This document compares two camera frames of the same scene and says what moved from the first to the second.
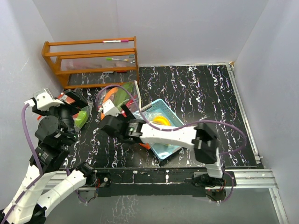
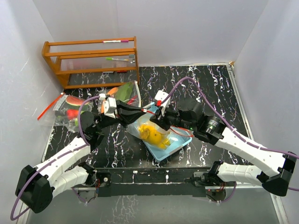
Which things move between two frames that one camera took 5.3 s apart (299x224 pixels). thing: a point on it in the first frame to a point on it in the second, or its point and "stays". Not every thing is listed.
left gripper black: (79, 101) to (124, 119)
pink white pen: (116, 41) stays
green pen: (111, 59) stays
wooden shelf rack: (94, 63) stays
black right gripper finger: (127, 113) to (161, 122)
